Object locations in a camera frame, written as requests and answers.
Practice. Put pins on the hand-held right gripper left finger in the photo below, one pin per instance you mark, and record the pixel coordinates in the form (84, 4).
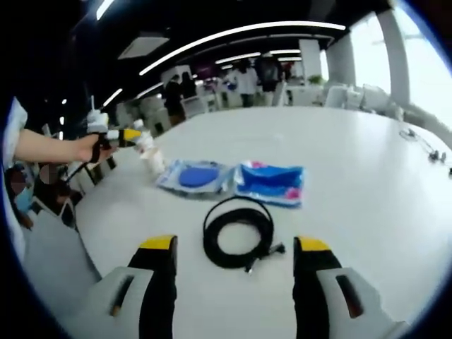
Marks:
(159, 289)

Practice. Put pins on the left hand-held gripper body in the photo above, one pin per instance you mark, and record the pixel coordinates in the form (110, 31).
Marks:
(97, 121)

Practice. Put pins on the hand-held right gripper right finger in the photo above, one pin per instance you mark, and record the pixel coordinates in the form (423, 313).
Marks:
(312, 289)

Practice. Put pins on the clear plastic water bottle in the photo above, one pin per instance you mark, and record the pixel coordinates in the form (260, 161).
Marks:
(145, 139)

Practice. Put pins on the paper cup with green print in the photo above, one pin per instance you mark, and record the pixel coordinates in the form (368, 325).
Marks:
(155, 162)

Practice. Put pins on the clear packet with blue disc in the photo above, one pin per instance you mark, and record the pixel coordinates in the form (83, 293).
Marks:
(196, 178)

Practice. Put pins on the blue and pink packet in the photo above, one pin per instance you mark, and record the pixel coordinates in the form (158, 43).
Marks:
(272, 183)

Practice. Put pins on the small dark object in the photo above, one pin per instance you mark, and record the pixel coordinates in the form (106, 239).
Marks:
(438, 155)
(409, 134)

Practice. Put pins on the group of white chairs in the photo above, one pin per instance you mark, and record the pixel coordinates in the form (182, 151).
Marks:
(192, 106)

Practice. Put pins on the person's left hand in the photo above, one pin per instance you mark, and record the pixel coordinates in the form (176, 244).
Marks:
(86, 148)

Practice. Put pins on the short ceiling light strip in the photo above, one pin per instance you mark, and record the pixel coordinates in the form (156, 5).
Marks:
(113, 97)

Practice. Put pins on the person's white shirt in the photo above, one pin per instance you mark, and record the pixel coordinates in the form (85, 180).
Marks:
(14, 123)

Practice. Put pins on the ceiling air vent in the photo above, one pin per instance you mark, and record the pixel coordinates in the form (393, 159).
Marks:
(143, 46)

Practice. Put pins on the white table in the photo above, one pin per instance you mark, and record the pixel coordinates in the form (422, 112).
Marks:
(318, 148)

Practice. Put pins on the long curved ceiling light strip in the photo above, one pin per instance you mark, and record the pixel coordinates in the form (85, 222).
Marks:
(247, 30)

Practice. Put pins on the green potted plant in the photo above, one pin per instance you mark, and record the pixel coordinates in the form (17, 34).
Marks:
(316, 80)

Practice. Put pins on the white square pillar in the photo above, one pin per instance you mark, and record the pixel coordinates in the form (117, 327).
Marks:
(310, 56)

